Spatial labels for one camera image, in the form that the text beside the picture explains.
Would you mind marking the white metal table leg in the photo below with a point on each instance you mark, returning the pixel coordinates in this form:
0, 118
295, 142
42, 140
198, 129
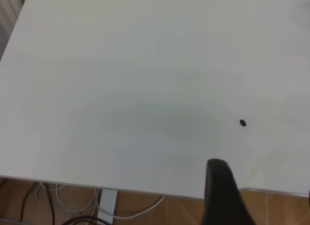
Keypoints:
107, 208

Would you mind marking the single stray coffee bean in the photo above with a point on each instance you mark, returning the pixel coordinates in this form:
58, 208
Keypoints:
243, 123

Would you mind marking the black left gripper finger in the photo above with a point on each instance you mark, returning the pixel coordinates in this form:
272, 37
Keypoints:
222, 198

